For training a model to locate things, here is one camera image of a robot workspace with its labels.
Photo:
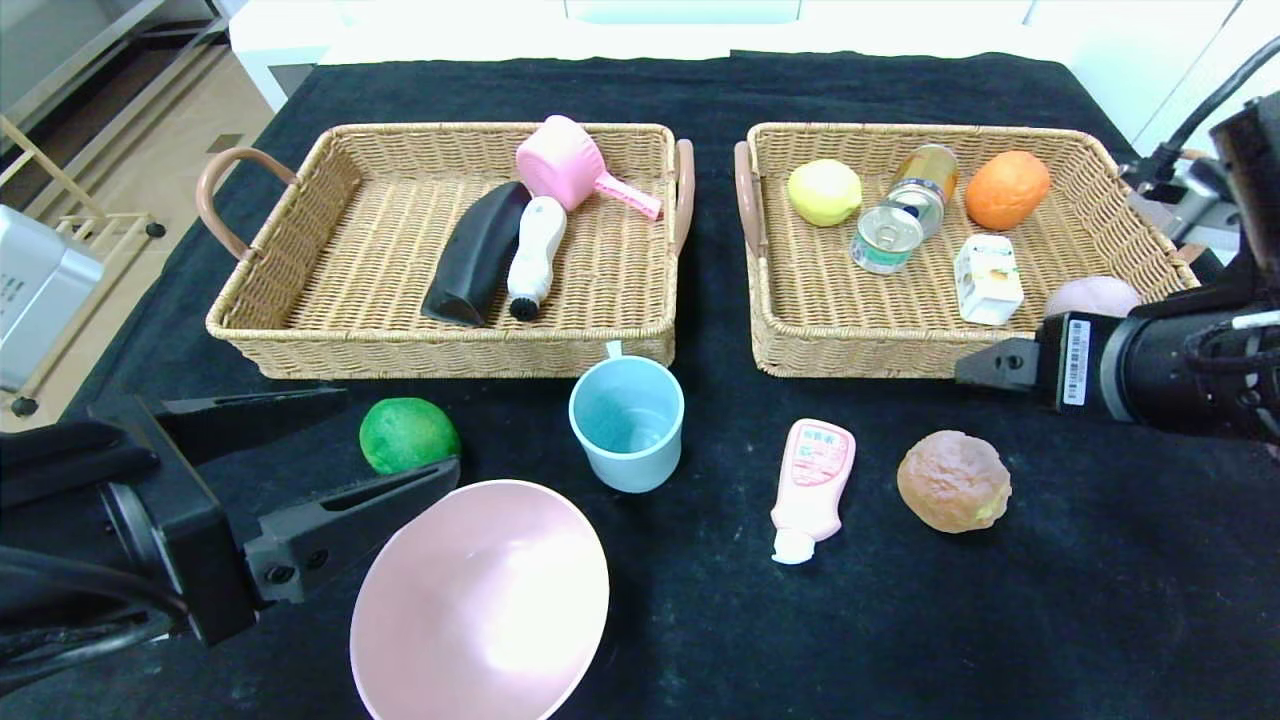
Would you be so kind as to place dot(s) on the light blue plastic cup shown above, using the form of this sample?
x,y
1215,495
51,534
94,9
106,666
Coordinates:
x,y
628,440

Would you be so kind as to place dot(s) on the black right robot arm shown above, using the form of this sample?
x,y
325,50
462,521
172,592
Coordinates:
x,y
1180,365

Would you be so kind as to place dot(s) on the yellow lemon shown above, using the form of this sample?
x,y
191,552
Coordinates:
x,y
823,193

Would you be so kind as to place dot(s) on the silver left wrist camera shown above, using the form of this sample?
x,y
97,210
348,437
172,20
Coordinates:
x,y
45,300

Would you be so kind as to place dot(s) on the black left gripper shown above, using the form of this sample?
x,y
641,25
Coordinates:
x,y
192,520

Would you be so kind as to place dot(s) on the pink plastic scoop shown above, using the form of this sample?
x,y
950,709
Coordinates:
x,y
560,163

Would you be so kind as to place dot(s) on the pink plastic bowl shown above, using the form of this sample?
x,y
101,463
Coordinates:
x,y
480,610

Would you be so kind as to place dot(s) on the brown cream puff bread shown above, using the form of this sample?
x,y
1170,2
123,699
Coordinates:
x,y
953,482

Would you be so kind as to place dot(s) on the green label tin can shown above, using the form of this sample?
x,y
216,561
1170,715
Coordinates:
x,y
883,243

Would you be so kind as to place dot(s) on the white juice carton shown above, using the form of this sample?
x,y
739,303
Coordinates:
x,y
988,282

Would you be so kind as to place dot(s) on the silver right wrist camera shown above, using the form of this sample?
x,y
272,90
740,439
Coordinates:
x,y
1195,205

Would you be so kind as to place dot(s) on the orange fruit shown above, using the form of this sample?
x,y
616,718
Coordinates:
x,y
1005,190

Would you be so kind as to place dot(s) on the wooden slatted rack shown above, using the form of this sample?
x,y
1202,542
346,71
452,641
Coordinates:
x,y
130,222

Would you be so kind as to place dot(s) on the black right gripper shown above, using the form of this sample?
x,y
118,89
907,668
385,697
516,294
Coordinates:
x,y
1070,361

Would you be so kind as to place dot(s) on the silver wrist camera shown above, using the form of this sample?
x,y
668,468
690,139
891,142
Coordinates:
x,y
1195,205
45,300

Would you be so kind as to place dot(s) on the white handheld brush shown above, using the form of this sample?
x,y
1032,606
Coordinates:
x,y
538,248

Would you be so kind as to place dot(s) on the woven wicker basket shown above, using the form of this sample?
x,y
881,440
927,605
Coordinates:
x,y
400,258
900,310

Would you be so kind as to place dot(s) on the pink squeeze bottle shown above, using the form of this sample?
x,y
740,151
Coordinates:
x,y
812,480

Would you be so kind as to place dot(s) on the grey metal shelf frame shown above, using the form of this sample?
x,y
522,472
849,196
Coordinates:
x,y
60,85

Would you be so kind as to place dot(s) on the golden beverage can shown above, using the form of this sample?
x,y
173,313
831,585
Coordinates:
x,y
928,173

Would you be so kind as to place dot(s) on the pale pink round bun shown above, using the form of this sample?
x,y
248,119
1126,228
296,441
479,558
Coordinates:
x,y
1092,295

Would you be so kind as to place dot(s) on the green lime fruit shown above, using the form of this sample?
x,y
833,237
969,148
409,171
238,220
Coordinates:
x,y
405,432

